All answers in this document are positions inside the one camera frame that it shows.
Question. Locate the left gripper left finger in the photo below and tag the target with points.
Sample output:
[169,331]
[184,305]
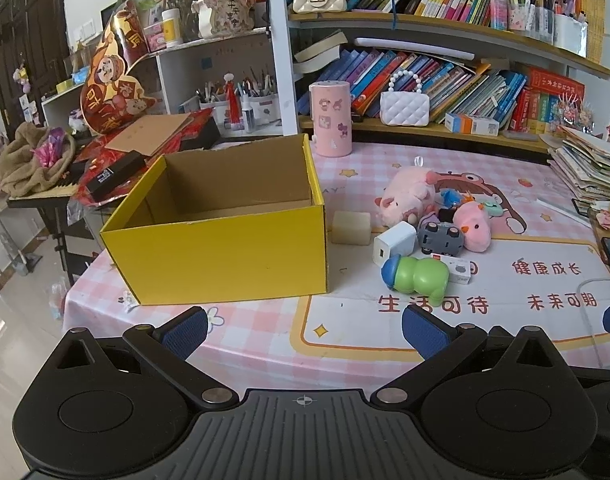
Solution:
[165,350]

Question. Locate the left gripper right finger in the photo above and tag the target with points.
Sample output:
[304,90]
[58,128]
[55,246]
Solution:
[444,349]

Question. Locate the green blue plastic toy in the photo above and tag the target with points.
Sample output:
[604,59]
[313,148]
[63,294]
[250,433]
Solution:
[410,275]

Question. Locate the white red small box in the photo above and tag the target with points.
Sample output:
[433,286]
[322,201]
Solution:
[459,269]

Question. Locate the grey toy car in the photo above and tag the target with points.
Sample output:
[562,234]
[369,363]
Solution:
[441,238]

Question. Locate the white charger cube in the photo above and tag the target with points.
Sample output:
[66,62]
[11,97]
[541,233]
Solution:
[400,240]

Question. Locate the small pink chick plush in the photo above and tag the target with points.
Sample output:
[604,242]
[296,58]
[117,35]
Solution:
[475,223]

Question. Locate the blue orange toy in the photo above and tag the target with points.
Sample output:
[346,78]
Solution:
[453,199]

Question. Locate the white sponge block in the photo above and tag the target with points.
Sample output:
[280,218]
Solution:
[351,228]

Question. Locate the large pink pig plush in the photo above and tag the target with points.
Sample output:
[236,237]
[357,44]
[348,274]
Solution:
[409,197]

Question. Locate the yellow cardboard box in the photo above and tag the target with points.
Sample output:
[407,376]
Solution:
[236,224]

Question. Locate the stack of papers and booklets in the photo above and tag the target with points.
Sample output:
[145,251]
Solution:
[582,162]

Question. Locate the black rectangular box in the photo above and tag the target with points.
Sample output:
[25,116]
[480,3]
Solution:
[114,175]

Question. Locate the black keyboard piano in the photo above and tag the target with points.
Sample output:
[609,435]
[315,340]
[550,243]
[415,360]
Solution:
[51,206]

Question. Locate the brown cardboard sheet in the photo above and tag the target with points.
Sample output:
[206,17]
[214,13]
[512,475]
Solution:
[147,134]

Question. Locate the orange white small carton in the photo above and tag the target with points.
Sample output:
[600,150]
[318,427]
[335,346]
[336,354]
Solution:
[466,124]

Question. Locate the pink purple ribbon bundle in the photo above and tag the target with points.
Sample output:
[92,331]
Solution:
[51,149]

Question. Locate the beige towel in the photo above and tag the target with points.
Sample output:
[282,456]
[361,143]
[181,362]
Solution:
[21,172]

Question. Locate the red white figurine pen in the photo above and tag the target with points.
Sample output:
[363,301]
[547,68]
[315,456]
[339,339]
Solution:
[233,103]

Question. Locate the white quilted pearl handbag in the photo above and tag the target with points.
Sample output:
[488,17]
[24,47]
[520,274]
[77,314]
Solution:
[404,108]

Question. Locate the white pen holder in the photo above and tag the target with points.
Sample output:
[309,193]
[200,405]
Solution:
[255,112]

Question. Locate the pink sticker cylinder container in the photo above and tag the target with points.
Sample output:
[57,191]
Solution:
[331,112]

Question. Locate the red fortune god decoration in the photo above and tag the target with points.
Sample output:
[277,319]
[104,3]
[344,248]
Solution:
[111,96]

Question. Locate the white cubby shelf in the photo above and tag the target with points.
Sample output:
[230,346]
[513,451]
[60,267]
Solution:
[182,77]

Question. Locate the wooden bookshelf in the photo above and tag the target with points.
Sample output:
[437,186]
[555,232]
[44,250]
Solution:
[409,62]

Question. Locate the white rolled paper tube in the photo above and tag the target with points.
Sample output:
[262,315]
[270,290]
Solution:
[400,45]

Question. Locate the white yellow bottle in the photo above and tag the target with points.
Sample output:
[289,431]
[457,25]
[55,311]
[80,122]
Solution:
[171,23]

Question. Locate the white rabbit paper bag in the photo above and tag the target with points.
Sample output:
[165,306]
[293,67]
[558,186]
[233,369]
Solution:
[223,18]

